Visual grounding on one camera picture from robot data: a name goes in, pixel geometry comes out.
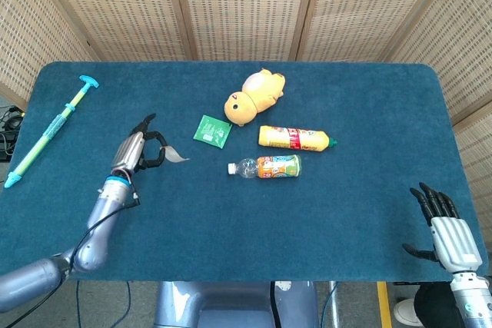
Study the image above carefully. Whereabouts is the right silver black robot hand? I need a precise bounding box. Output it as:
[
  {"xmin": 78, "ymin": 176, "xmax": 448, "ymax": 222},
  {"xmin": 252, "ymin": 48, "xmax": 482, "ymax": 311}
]
[{"xmin": 401, "ymin": 182, "xmax": 484, "ymax": 273}]

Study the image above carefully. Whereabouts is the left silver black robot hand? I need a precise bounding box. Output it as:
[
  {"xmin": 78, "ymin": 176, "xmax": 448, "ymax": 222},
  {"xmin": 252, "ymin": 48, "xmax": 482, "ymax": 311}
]
[{"xmin": 110, "ymin": 113, "xmax": 168, "ymax": 177}]

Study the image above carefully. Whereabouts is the black trouser leg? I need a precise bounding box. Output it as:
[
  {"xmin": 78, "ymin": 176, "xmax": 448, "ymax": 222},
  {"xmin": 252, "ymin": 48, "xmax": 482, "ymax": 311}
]
[{"xmin": 414, "ymin": 283, "xmax": 460, "ymax": 328}]

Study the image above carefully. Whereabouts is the teal green toy water pump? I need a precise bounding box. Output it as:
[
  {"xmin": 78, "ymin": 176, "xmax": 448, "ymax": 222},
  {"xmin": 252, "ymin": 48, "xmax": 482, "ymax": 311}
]
[{"xmin": 3, "ymin": 75, "xmax": 100, "ymax": 190}]

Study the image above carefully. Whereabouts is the white shoe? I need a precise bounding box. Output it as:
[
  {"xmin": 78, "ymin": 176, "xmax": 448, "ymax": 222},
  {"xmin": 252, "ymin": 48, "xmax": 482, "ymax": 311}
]
[{"xmin": 394, "ymin": 298, "xmax": 424, "ymax": 326}]

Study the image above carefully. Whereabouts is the woven bamboo screen panel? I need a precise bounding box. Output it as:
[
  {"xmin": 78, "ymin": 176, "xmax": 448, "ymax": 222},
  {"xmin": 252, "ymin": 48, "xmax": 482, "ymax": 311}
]
[
  {"xmin": 380, "ymin": 0, "xmax": 492, "ymax": 124},
  {"xmin": 0, "ymin": 0, "xmax": 97, "ymax": 110},
  {"xmin": 161, "ymin": 0, "xmax": 320, "ymax": 62},
  {"xmin": 453, "ymin": 111, "xmax": 492, "ymax": 237},
  {"xmin": 22, "ymin": 0, "xmax": 197, "ymax": 62},
  {"xmin": 290, "ymin": 0, "xmax": 466, "ymax": 62}
]

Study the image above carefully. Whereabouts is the green sachet packet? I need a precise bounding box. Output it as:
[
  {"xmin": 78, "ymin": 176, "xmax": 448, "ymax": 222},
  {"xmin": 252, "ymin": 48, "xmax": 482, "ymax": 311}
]
[{"xmin": 192, "ymin": 114, "xmax": 233, "ymax": 149}]

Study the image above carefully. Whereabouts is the blue felt table cover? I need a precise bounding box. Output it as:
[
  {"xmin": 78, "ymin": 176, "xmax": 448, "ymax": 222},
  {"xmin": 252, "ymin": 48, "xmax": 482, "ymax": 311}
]
[{"xmin": 0, "ymin": 61, "xmax": 486, "ymax": 283}]

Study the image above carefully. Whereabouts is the yellow plush chick toy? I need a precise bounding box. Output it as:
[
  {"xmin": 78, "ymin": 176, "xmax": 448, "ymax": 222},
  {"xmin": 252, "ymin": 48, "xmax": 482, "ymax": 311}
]
[{"xmin": 224, "ymin": 68, "xmax": 287, "ymax": 128}]

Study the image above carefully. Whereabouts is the clear bottle orange label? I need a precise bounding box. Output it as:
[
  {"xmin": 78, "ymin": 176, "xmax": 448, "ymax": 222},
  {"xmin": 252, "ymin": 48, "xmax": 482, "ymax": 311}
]
[{"xmin": 228, "ymin": 154, "xmax": 303, "ymax": 180}]

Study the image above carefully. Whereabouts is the yellow bottle red label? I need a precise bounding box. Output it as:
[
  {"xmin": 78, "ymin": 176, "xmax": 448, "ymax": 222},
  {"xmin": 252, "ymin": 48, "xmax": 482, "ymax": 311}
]
[{"xmin": 258, "ymin": 124, "xmax": 339, "ymax": 151}]

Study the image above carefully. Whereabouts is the grey blue robot torso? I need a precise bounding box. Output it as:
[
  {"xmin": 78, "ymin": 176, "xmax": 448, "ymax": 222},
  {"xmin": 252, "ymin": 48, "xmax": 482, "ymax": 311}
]
[{"xmin": 153, "ymin": 280, "xmax": 320, "ymax": 328}]

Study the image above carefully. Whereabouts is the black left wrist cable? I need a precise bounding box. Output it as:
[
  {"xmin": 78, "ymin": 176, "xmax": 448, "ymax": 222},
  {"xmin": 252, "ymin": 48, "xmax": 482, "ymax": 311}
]
[{"xmin": 7, "ymin": 191, "xmax": 141, "ymax": 328}]

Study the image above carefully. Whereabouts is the black cable bundle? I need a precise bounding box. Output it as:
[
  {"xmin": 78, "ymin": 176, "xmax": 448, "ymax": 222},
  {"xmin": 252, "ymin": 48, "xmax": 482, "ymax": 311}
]
[{"xmin": 0, "ymin": 104, "xmax": 25, "ymax": 162}]

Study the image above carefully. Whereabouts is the blue cable by table leg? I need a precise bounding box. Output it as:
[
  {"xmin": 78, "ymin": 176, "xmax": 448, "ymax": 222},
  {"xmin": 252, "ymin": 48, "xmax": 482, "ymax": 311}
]
[{"xmin": 321, "ymin": 281, "xmax": 340, "ymax": 328}]

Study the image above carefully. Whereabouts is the thin blue floor cable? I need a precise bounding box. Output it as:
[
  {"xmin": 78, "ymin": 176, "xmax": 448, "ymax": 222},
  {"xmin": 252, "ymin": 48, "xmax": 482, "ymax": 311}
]
[{"xmin": 123, "ymin": 281, "xmax": 132, "ymax": 328}]

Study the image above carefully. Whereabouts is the thin black floor cable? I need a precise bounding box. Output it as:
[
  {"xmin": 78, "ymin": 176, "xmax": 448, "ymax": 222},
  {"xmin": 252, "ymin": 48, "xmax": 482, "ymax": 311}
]
[{"xmin": 75, "ymin": 280, "xmax": 82, "ymax": 328}]

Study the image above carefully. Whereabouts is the black torso cable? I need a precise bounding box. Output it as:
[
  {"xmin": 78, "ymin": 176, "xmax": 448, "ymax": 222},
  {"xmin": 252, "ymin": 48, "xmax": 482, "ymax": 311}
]
[{"xmin": 270, "ymin": 280, "xmax": 280, "ymax": 328}]

